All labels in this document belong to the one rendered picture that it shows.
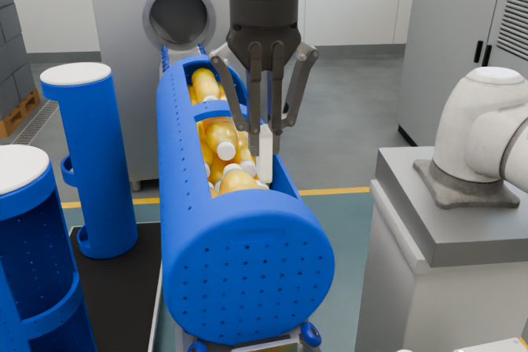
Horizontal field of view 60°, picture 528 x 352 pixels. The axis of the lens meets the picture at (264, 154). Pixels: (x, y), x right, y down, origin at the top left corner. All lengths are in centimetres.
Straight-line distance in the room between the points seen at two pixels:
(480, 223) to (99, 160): 156
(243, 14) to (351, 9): 546
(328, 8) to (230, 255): 527
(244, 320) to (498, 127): 59
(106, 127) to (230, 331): 138
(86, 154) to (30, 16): 416
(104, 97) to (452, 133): 143
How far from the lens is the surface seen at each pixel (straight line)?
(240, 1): 50
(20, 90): 463
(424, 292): 110
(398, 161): 118
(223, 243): 71
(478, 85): 99
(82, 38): 600
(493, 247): 103
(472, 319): 122
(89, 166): 211
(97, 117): 203
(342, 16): 594
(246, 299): 79
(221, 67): 52
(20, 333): 154
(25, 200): 130
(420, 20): 356
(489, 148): 99
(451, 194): 107
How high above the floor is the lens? 163
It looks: 28 degrees down
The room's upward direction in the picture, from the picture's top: straight up
